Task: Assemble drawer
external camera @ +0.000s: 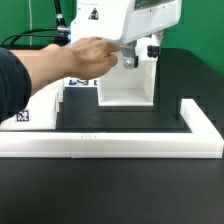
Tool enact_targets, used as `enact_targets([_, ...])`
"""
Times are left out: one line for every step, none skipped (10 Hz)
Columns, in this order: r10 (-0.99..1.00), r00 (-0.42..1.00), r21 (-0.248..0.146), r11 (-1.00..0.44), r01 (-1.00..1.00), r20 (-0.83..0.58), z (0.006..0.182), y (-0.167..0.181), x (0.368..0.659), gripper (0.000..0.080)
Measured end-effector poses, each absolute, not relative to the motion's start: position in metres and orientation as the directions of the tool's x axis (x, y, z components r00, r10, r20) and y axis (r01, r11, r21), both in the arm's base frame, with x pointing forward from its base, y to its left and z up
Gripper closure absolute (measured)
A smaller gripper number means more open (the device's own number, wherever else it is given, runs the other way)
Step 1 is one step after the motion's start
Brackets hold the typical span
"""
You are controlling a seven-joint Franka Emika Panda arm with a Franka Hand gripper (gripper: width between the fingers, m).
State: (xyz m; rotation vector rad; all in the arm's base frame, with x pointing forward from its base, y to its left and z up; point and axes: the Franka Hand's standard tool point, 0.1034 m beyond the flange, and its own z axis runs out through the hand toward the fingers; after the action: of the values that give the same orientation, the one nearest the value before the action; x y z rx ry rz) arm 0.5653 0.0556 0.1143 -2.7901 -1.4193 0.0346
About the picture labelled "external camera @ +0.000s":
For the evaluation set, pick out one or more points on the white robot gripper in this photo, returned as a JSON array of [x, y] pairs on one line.
[[124, 21]]

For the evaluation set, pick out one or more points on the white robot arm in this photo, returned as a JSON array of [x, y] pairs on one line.
[[88, 22]]

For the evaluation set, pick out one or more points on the person's bare hand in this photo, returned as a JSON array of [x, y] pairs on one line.
[[90, 58]]

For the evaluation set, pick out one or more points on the white L-shaped fence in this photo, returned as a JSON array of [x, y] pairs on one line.
[[202, 141]]

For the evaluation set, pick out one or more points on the white front drawer box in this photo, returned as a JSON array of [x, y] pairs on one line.
[[40, 113]]

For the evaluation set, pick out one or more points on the white drawer cabinet frame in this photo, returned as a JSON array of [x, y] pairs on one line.
[[126, 86]]

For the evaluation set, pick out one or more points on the white marker tag plate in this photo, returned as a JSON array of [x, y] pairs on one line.
[[74, 82]]

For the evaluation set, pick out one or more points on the forearm in dark sleeve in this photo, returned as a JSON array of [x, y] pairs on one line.
[[25, 72]]

